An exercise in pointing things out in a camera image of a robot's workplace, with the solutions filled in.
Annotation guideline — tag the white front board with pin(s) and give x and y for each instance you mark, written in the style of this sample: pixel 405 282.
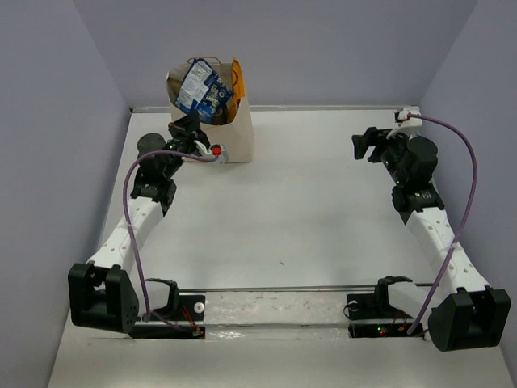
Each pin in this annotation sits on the white front board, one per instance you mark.
pixel 270 338

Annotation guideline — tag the beige paper bag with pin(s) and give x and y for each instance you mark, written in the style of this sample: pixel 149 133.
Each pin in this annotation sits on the beige paper bag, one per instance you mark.
pixel 237 136

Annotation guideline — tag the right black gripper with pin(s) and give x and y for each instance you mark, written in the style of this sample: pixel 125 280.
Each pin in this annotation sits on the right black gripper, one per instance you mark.
pixel 361 142

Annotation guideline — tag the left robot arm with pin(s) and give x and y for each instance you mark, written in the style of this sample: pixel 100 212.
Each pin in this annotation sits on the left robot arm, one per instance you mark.
pixel 110 291

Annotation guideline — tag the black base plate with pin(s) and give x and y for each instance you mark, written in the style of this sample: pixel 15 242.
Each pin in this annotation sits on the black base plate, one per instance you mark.
pixel 366 320
pixel 185 323

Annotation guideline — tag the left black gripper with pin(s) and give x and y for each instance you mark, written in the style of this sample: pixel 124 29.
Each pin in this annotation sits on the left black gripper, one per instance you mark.
pixel 188 128

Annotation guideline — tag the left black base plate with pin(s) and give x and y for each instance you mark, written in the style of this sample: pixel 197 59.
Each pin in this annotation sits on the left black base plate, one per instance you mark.
pixel 185 323

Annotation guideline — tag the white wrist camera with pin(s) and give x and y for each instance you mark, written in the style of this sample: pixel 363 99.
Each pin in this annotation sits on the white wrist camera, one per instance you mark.
pixel 406 121
pixel 215 155

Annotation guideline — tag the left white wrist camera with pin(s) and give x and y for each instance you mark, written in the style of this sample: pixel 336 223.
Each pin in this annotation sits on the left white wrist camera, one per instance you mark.
pixel 215 155

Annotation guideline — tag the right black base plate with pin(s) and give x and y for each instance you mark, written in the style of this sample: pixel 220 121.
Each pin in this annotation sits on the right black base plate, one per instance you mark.
pixel 366 320

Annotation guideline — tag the orange snack packet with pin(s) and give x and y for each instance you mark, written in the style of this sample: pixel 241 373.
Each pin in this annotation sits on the orange snack packet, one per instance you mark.
pixel 238 89

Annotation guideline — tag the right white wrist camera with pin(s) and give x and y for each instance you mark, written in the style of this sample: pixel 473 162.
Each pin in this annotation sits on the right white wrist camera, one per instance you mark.
pixel 406 121

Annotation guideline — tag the blue snack packet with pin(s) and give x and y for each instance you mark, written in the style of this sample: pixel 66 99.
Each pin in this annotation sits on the blue snack packet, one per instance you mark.
pixel 199 87

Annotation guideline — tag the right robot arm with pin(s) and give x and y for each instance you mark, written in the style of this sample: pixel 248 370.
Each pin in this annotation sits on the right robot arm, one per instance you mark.
pixel 461 310

